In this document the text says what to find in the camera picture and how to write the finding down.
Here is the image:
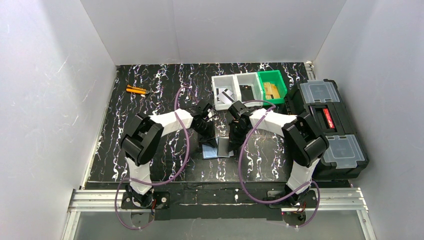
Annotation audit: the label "black leather card holder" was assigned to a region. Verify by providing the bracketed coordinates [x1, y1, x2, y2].
[202, 136, 235, 160]

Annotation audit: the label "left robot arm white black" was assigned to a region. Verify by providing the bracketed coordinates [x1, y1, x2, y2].
[120, 100, 218, 196]

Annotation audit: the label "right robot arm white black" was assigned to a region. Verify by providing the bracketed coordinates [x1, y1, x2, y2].
[228, 101, 330, 204]

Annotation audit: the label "white card magnetic stripe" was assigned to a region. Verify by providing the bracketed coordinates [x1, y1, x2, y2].
[216, 87, 227, 96]

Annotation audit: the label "black card in bin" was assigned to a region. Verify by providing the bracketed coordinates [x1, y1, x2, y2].
[239, 85, 255, 102]

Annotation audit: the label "tan cards in green bin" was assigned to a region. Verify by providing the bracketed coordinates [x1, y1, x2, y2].
[263, 82, 281, 100]

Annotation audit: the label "middle white bin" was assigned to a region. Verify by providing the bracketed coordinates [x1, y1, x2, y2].
[235, 72, 264, 107]

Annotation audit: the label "white bin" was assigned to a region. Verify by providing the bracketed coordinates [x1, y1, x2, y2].
[235, 72, 264, 107]
[211, 74, 242, 111]

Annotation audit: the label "left white bin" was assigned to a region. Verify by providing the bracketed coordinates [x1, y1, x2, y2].
[211, 74, 242, 111]

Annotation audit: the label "green bin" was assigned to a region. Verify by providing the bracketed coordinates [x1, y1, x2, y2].
[257, 70, 288, 105]

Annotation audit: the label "black toolbox clear lids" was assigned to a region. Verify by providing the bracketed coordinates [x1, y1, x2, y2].
[284, 79, 370, 181]

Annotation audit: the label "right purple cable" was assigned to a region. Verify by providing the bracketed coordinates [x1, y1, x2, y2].
[237, 99, 321, 229]

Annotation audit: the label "purple cable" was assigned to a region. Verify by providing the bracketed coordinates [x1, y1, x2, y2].
[113, 86, 199, 231]
[237, 99, 321, 229]

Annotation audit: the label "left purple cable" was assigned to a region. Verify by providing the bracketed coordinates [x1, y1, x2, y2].
[113, 86, 199, 231]

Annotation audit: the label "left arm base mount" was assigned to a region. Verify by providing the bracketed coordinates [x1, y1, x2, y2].
[118, 190, 170, 228]

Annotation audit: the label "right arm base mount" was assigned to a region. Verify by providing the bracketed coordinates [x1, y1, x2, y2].
[267, 190, 321, 229]

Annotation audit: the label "aluminium frame rail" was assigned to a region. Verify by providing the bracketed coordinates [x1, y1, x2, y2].
[62, 184, 376, 240]

